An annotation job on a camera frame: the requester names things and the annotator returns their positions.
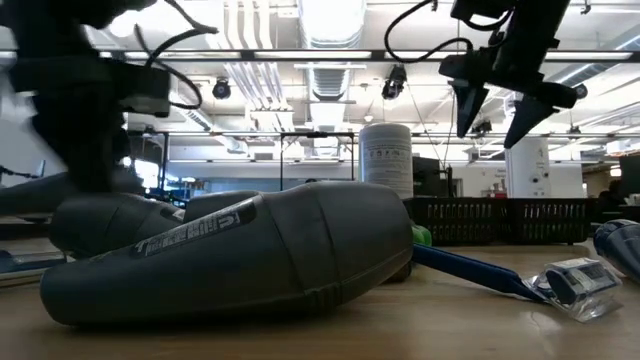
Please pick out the person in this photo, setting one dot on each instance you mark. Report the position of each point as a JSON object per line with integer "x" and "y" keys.
{"x": 611, "y": 196}

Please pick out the white cylindrical canister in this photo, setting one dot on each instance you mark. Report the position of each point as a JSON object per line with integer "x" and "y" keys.
{"x": 385, "y": 160}

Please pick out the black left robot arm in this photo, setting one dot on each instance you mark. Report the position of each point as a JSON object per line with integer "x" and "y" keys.
{"x": 60, "y": 20}

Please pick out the black computer monitor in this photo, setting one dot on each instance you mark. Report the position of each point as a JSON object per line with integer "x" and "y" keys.
{"x": 631, "y": 175}
{"x": 425, "y": 177}

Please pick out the green travel toiletry tube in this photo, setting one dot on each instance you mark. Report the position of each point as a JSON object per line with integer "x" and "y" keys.
{"x": 424, "y": 236}

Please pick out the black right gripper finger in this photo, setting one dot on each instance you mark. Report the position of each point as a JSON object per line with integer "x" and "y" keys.
{"x": 467, "y": 102}
{"x": 527, "y": 117}

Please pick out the silver ceiling air duct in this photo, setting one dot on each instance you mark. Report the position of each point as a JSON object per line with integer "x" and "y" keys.
{"x": 332, "y": 20}

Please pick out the white room pillar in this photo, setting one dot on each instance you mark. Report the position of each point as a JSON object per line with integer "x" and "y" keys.
{"x": 527, "y": 170}

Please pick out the black metal stand frame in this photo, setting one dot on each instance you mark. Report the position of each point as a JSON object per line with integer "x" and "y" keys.
{"x": 317, "y": 134}

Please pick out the blue disposable razor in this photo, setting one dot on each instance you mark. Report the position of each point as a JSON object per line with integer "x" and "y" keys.
{"x": 465, "y": 269}

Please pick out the black ceiling camera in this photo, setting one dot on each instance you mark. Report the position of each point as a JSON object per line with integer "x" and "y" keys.
{"x": 394, "y": 82}
{"x": 221, "y": 90}

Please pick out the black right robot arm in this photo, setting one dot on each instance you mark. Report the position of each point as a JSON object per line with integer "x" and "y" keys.
{"x": 525, "y": 30}

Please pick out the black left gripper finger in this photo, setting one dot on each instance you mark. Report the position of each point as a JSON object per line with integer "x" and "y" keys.
{"x": 57, "y": 150}
{"x": 102, "y": 150}

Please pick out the black perforated plastic basket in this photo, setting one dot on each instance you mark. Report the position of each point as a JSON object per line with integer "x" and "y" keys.
{"x": 460, "y": 220}
{"x": 550, "y": 220}

